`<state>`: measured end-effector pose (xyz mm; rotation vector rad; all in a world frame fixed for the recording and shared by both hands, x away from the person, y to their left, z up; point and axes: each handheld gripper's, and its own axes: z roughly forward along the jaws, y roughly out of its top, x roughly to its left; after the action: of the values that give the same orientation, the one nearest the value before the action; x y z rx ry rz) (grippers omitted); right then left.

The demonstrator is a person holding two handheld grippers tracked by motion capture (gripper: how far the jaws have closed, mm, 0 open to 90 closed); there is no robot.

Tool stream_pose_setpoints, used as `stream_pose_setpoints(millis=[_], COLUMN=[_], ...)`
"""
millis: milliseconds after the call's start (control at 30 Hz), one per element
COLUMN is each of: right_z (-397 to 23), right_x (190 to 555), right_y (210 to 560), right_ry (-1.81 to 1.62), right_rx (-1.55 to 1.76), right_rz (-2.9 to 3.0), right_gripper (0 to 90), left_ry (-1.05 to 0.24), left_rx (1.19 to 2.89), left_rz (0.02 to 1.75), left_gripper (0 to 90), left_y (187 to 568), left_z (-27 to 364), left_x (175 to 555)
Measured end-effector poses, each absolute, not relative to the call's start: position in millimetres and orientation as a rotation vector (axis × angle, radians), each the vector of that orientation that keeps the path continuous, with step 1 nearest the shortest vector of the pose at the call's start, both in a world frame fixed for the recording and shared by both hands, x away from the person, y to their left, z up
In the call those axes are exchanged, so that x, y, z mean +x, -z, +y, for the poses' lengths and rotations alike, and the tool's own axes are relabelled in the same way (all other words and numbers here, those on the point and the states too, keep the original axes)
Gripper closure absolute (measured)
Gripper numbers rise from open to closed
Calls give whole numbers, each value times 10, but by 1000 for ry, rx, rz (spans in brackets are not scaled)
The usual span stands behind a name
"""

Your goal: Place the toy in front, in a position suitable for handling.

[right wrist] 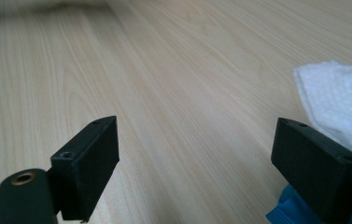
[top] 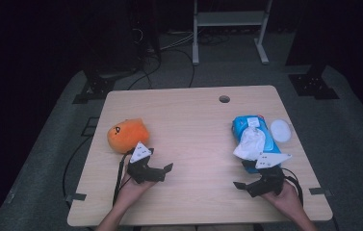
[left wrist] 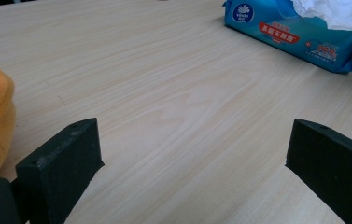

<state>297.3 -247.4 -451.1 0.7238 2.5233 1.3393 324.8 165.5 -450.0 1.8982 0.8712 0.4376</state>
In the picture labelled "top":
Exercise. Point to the person's right hand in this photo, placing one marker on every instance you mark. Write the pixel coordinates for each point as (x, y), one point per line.
(285, 200)

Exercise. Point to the white wet wipe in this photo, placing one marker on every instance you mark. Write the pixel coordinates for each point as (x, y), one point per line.
(249, 144)

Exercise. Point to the person's left hand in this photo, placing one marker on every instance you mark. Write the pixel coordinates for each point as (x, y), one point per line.
(131, 191)

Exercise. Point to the blue wet wipe pack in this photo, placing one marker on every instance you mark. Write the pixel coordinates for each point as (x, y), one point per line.
(245, 123)

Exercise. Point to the black stand base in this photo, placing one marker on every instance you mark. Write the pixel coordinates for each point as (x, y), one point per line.
(98, 86)
(312, 85)

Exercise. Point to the white metal stand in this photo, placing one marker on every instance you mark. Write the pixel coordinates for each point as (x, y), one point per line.
(230, 18)

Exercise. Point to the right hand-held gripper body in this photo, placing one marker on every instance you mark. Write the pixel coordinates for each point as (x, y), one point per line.
(270, 160)

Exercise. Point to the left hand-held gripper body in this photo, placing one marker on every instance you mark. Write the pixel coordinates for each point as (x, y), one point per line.
(140, 153)

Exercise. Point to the black tape strip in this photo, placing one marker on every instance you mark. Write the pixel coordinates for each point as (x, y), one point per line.
(320, 191)
(76, 197)

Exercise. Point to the orange plush toy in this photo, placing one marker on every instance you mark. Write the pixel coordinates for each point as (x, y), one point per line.
(127, 134)

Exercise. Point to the black tape floor outline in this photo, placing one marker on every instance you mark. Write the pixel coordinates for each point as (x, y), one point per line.
(86, 132)

